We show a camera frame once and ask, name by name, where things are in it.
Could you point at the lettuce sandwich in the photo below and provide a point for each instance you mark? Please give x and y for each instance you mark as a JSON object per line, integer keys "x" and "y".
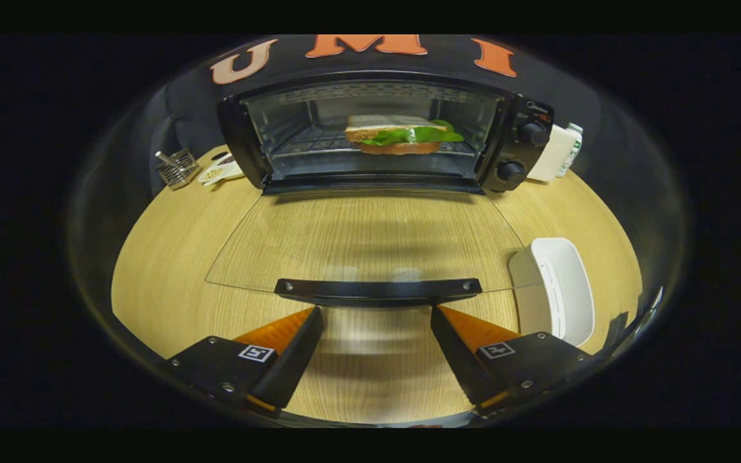
{"x": 396, "y": 135}

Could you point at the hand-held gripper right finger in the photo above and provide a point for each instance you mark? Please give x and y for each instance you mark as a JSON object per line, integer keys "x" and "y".
{"x": 459, "y": 363}

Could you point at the black toaster oven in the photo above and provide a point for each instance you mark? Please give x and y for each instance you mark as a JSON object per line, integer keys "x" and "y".
{"x": 518, "y": 154}

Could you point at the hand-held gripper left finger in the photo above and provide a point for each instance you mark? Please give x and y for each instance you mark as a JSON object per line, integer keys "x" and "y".
{"x": 293, "y": 363}

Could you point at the small white dish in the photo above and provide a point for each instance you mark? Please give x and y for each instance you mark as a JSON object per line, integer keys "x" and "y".
{"x": 221, "y": 172}

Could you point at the small white green-label bottle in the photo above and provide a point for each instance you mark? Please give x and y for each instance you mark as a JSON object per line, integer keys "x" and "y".
{"x": 573, "y": 151}

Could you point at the white box appliance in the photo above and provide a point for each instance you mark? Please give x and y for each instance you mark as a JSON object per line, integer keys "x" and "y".
{"x": 550, "y": 154}

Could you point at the white plastic tray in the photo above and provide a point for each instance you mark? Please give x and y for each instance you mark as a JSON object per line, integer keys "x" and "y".
{"x": 570, "y": 283}

